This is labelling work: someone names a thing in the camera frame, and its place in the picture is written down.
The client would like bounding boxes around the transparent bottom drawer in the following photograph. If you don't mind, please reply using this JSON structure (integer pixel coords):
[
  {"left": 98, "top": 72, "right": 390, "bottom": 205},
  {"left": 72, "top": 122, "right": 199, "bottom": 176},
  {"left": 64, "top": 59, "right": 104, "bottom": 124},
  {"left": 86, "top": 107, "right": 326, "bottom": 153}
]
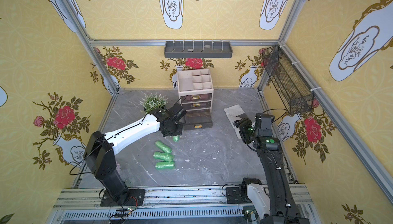
[{"left": 183, "top": 109, "right": 213, "bottom": 130}]

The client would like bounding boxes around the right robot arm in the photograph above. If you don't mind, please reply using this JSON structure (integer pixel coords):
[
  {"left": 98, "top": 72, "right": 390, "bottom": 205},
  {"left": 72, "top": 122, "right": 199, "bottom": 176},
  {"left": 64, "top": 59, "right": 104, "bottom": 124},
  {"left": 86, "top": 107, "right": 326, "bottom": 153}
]
[{"left": 233, "top": 113, "right": 310, "bottom": 224}]

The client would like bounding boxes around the white work glove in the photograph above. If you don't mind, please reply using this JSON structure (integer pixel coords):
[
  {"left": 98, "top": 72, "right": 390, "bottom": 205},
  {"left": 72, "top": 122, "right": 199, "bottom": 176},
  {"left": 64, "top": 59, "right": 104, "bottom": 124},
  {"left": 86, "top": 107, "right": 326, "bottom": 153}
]
[{"left": 224, "top": 105, "right": 248, "bottom": 140}]

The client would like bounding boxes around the black wire mesh basket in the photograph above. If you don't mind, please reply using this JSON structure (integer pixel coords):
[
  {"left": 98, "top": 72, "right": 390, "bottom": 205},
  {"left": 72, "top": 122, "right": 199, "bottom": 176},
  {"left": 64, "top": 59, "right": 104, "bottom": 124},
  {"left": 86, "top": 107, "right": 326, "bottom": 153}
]
[{"left": 262, "top": 46, "right": 314, "bottom": 115}]

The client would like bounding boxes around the potted green plant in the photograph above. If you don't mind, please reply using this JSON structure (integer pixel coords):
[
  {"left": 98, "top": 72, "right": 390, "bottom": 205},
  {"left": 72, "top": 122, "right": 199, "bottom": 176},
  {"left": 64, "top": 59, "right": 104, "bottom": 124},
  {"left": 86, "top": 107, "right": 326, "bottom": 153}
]
[{"left": 140, "top": 93, "right": 167, "bottom": 113}]

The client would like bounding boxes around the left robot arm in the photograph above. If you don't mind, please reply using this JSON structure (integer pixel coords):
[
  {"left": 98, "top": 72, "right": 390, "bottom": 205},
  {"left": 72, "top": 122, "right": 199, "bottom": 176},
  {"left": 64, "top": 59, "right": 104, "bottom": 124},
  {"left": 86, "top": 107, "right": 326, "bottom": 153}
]
[{"left": 84, "top": 103, "right": 186, "bottom": 206}]

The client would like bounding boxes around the grey wall shelf tray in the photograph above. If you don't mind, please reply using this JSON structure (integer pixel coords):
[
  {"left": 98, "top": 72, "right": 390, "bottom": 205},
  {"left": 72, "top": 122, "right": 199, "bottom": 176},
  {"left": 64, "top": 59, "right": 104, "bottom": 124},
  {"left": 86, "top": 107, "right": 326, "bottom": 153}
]
[{"left": 164, "top": 40, "right": 233, "bottom": 59}]

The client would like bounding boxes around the transparent drawer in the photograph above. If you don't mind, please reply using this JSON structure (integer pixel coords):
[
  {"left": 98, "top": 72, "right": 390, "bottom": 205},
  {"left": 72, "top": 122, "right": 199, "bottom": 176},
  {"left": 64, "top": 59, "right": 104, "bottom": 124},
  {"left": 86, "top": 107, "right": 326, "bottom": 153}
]
[
  {"left": 183, "top": 109, "right": 213, "bottom": 130},
  {"left": 182, "top": 101, "right": 211, "bottom": 110},
  {"left": 181, "top": 93, "right": 212, "bottom": 103}
]

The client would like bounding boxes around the green roll bottom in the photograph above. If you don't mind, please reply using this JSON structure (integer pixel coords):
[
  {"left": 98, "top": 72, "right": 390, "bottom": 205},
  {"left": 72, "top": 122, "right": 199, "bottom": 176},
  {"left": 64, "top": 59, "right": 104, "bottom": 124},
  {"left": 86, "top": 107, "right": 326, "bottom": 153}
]
[{"left": 155, "top": 161, "right": 175, "bottom": 170}]

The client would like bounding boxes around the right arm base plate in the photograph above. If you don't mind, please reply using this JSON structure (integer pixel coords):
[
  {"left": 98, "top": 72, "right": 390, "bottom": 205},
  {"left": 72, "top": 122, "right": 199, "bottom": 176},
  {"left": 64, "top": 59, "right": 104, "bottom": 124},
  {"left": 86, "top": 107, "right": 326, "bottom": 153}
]
[{"left": 225, "top": 186, "right": 250, "bottom": 204}]

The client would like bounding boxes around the beige drawer organizer cabinet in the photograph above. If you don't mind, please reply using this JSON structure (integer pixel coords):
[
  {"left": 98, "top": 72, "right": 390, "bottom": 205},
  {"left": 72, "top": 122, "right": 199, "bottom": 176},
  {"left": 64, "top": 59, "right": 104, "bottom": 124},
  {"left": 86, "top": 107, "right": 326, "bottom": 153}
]
[{"left": 177, "top": 69, "right": 214, "bottom": 130}]

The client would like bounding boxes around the transparent top drawer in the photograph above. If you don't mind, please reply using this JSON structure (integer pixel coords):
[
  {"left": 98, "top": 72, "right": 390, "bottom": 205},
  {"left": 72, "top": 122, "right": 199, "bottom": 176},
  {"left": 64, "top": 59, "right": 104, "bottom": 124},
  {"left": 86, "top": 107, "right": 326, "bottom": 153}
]
[{"left": 181, "top": 93, "right": 212, "bottom": 103}]

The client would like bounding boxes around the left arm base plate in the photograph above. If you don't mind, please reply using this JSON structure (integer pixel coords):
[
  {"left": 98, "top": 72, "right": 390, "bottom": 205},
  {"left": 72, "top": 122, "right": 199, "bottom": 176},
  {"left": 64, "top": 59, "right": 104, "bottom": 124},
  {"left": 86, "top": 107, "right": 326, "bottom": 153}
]
[{"left": 100, "top": 188, "right": 145, "bottom": 207}]

